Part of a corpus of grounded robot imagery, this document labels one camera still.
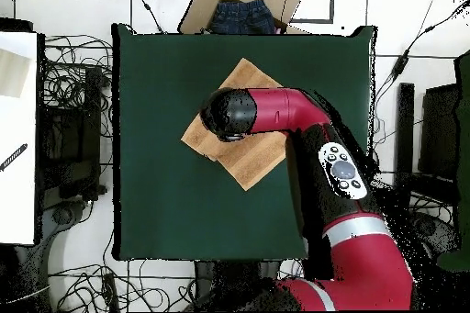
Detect orange terry towel white tag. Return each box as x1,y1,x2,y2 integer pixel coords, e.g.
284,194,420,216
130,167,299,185
180,57,288,192

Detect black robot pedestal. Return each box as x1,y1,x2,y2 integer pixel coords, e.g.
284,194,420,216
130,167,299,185
194,260,295,313

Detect black floor frame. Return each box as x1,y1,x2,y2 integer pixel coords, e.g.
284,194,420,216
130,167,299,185
281,0,336,25

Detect dark blue jeans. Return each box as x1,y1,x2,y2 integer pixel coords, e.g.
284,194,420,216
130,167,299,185
209,0,277,36

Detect black equipment stand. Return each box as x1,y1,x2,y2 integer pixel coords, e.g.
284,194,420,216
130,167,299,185
38,65,108,211

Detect beige paper sheet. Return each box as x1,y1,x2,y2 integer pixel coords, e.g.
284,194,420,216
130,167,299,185
0,48,31,99

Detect black cable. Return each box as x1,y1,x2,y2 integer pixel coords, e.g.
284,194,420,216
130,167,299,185
49,261,196,313
373,0,470,116
126,0,166,34

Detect brown cardboard box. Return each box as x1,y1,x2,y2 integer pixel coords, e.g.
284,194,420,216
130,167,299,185
177,0,304,36

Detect dark green tablecloth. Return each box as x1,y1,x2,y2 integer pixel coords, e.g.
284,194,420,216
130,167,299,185
111,23,378,262

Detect white side table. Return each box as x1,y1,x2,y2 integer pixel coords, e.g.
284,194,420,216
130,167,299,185
0,30,39,246

